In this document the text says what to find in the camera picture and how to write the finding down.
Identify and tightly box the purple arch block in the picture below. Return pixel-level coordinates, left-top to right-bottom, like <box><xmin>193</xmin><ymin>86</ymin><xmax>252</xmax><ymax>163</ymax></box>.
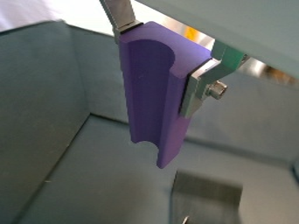
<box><xmin>118</xmin><ymin>22</ymin><xmax>210</xmax><ymax>168</ymax></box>

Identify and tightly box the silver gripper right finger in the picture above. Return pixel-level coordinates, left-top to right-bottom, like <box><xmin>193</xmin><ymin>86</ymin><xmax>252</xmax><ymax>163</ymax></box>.
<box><xmin>180</xmin><ymin>40</ymin><xmax>248</xmax><ymax>118</ymax></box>

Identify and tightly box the black curved fixture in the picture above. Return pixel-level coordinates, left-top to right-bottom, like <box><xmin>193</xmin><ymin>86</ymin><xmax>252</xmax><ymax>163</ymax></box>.
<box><xmin>169</xmin><ymin>171</ymin><xmax>242</xmax><ymax>224</ymax></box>

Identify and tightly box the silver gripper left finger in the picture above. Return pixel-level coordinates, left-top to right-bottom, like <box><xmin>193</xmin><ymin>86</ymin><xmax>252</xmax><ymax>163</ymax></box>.
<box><xmin>98</xmin><ymin>0</ymin><xmax>142</xmax><ymax>43</ymax></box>

